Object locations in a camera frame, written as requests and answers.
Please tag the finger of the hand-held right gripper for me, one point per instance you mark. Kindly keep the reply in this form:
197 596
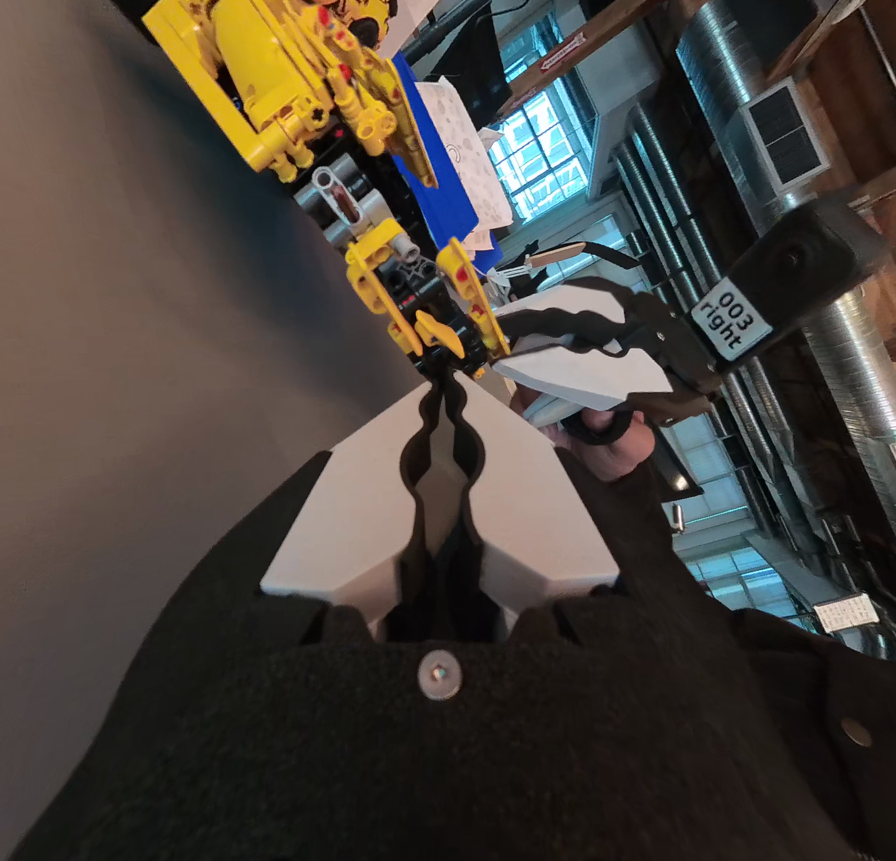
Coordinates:
581 301
588 378

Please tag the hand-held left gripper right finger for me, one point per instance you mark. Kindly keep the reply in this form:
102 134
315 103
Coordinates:
539 525

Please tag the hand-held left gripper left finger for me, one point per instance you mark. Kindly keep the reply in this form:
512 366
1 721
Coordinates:
343 525

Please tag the brown brick axle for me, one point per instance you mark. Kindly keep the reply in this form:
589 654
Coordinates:
346 200

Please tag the yellow toy brick car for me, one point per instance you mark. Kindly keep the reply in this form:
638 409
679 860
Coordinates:
245 70

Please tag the person's right forearm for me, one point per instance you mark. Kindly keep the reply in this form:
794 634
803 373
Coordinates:
630 518

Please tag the grey desk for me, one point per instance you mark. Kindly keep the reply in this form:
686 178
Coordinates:
140 350

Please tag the person's right hand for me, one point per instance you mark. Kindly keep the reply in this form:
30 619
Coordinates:
623 459

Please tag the wooden chair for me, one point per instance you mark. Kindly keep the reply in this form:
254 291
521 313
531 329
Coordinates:
553 256

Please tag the white vent unit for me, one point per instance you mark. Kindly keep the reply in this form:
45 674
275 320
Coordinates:
787 133

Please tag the dark pipe bundle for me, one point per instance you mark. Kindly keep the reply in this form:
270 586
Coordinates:
672 210

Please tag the blue plastic bin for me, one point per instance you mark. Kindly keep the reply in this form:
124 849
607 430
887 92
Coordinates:
437 203

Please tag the white paper sheets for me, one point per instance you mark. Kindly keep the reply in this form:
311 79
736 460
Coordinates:
469 147

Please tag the black screen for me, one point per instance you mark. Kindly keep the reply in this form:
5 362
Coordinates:
476 63

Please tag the silver air duct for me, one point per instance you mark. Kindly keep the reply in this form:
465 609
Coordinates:
721 56

